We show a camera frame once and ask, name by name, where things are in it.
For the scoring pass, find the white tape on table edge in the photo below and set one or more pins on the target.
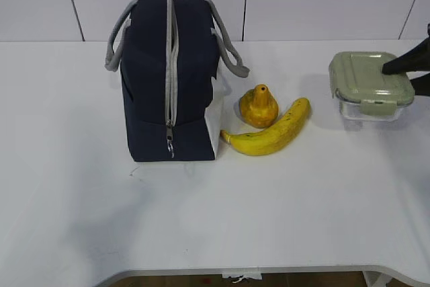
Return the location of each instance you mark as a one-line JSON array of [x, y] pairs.
[[241, 275]]

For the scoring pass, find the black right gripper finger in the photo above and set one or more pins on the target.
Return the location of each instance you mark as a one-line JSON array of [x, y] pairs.
[[416, 59], [421, 86]]

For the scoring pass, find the navy blue lunch bag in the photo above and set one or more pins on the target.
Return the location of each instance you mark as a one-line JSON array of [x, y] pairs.
[[168, 53]]

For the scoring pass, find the green lidded glass container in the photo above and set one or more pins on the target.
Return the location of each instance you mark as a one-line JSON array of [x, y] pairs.
[[364, 93]]

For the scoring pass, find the yellow pear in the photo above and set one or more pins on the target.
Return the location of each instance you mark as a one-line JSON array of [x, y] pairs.
[[258, 107]]

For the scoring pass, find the yellow banana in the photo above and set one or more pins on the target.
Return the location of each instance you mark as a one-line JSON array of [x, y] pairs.
[[275, 137]]

